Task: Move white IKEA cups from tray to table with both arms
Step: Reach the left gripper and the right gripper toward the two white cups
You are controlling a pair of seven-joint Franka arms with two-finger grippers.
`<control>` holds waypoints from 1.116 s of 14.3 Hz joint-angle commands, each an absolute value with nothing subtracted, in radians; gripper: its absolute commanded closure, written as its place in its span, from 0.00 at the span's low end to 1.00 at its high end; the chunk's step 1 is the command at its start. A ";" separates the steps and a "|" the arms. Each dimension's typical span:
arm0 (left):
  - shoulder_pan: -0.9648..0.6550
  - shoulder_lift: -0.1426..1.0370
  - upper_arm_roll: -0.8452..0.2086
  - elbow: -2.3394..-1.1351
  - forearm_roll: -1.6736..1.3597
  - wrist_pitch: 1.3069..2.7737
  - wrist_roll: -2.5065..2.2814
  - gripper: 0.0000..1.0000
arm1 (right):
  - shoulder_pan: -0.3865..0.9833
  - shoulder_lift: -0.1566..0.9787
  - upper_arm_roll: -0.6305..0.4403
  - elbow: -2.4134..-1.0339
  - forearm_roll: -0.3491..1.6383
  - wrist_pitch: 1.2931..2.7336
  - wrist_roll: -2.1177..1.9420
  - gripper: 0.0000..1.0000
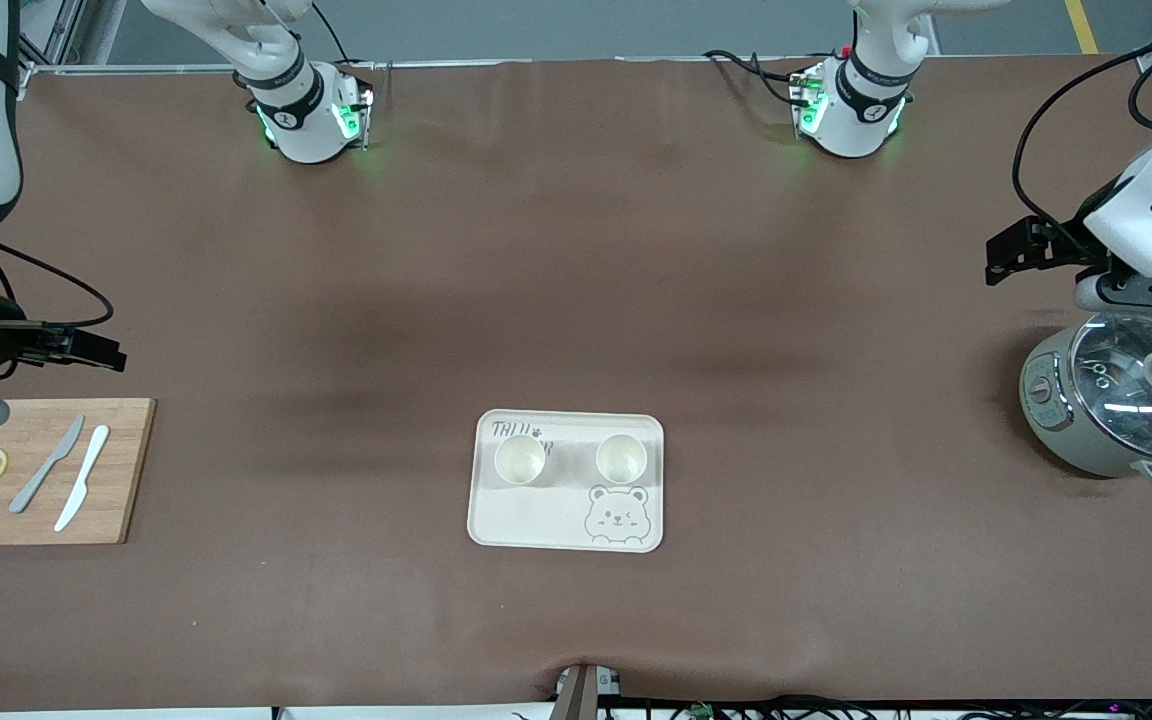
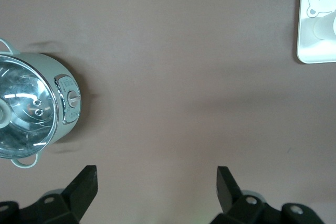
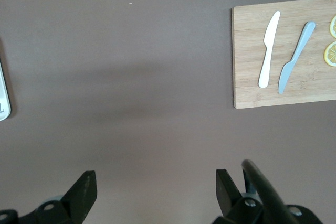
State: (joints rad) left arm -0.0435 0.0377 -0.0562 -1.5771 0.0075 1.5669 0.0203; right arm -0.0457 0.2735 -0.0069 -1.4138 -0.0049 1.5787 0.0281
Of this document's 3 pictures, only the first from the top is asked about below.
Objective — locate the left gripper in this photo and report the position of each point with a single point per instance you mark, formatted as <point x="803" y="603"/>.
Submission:
<point x="1058" y="248"/>

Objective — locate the white plastic cup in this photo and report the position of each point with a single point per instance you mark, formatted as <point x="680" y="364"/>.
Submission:
<point x="622" y="458"/>
<point x="520" y="460"/>

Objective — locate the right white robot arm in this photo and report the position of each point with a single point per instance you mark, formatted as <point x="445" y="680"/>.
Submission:
<point x="301" y="130"/>

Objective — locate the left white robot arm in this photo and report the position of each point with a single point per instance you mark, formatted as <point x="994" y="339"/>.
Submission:
<point x="851" y="125"/>

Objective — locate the grey plastic knife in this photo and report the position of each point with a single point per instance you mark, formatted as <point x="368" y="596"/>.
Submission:
<point x="46" y="465"/>

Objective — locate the white plastic knife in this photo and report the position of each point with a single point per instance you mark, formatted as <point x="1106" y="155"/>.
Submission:
<point x="84" y="478"/>

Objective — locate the wooden cutting board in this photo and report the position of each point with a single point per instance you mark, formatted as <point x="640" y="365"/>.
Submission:
<point x="126" y="470"/>

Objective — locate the grey-green electric cooking pot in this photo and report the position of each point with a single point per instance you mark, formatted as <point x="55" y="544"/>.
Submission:
<point x="1051" y="420"/>

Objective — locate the glass pot lid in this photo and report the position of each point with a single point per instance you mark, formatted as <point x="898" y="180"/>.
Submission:
<point x="1126" y="400"/>

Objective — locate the brown table cover mat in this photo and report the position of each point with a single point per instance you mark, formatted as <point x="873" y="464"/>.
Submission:
<point x="576" y="250"/>

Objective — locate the cream tray with bear print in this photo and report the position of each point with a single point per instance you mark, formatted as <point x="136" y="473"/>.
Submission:
<point x="536" y="520"/>

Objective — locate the table edge clamp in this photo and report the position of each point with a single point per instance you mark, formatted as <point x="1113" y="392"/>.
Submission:
<point x="581" y="690"/>

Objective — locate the aluminium frame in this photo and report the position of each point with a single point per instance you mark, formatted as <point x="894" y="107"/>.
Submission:
<point x="56" y="35"/>

